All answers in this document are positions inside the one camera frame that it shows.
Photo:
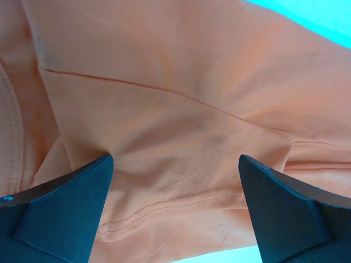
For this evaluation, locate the orange t-shirt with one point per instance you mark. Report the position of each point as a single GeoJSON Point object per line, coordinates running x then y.
{"type": "Point", "coordinates": [176, 92]}

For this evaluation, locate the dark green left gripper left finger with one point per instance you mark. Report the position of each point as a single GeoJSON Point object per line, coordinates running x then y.
{"type": "Point", "coordinates": [56, 221]}

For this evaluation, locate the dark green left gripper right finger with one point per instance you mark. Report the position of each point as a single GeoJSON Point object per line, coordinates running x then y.
{"type": "Point", "coordinates": [294, 221]}

